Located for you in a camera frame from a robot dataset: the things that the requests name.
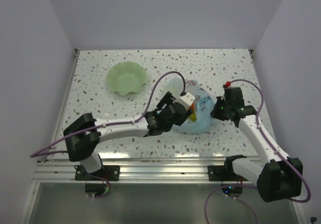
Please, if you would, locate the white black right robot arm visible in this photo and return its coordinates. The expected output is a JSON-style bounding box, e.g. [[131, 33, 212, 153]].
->
[[211, 85, 303, 202]]

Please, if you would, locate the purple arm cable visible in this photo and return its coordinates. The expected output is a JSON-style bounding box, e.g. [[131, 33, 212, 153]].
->
[[204, 78, 312, 224], [30, 71, 188, 158]]

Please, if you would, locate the green wavy glass bowl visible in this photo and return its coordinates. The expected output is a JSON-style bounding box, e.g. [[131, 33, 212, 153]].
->
[[106, 62, 147, 96]]

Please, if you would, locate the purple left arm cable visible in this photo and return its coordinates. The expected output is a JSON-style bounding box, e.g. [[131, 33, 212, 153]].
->
[[30, 71, 188, 158]]

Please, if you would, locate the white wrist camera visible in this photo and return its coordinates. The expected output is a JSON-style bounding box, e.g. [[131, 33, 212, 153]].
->
[[223, 81, 231, 88], [175, 92, 196, 109]]

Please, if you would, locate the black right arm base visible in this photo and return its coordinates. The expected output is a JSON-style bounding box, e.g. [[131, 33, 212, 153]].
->
[[207, 155, 246, 182]]

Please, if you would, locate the yellow pear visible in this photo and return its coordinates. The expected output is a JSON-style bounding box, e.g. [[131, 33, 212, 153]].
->
[[189, 112, 197, 122]]

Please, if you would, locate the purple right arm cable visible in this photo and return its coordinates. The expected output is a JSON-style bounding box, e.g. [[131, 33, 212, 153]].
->
[[204, 78, 312, 224]]

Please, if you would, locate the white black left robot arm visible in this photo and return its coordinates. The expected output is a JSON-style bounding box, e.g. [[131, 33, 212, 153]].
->
[[63, 92, 195, 180]]

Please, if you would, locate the aluminium front mounting rail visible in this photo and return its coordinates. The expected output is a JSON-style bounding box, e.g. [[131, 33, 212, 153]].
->
[[33, 157, 225, 184]]

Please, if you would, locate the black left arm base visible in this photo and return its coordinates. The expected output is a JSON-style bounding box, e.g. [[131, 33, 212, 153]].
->
[[74, 155, 120, 181]]

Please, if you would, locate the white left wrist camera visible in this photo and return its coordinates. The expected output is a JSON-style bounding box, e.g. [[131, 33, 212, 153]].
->
[[175, 92, 196, 109]]

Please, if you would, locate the light blue plastic bag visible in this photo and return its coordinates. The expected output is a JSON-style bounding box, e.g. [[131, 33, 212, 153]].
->
[[173, 80, 215, 135]]

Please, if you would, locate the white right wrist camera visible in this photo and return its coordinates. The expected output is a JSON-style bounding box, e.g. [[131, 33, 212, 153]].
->
[[223, 81, 231, 88]]

